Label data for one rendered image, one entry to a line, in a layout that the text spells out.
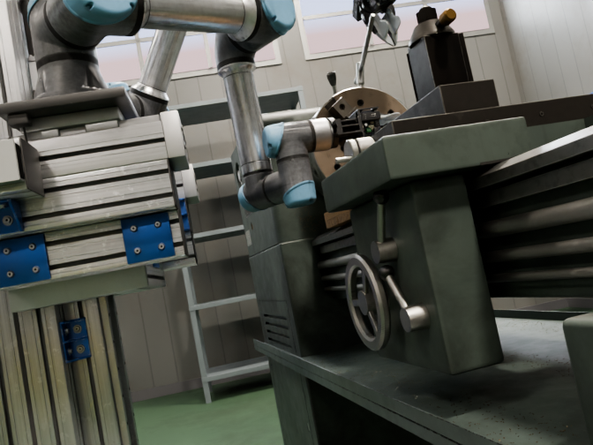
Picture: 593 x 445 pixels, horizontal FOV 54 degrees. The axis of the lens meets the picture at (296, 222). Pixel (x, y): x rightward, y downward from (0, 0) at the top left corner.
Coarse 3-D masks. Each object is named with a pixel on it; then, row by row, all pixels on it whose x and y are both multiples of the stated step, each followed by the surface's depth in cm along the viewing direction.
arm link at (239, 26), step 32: (64, 0) 101; (96, 0) 99; (128, 0) 103; (160, 0) 111; (192, 0) 116; (224, 0) 122; (256, 0) 126; (288, 0) 133; (64, 32) 106; (96, 32) 105; (128, 32) 109; (224, 32) 127; (256, 32) 129
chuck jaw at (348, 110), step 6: (330, 102) 157; (336, 102) 153; (342, 102) 154; (330, 108) 154; (336, 108) 153; (342, 108) 154; (348, 108) 154; (354, 108) 152; (336, 114) 154; (342, 114) 153; (348, 114) 151
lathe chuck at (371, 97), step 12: (336, 96) 158; (348, 96) 158; (360, 96) 159; (372, 96) 160; (384, 96) 161; (324, 108) 156; (360, 108) 159; (384, 108) 160; (396, 108) 161; (312, 156) 155; (324, 156) 155; (336, 156) 155; (324, 168) 154; (336, 168) 156
